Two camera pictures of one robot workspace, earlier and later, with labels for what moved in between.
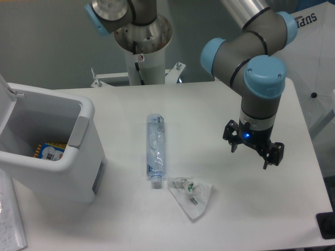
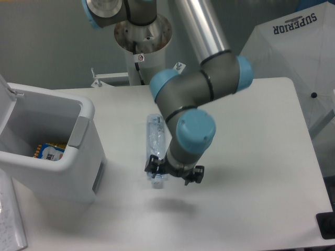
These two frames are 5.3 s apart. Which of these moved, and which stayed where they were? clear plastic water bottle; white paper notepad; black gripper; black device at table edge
Moved: black gripper
Stayed: clear plastic water bottle; black device at table edge; white paper notepad
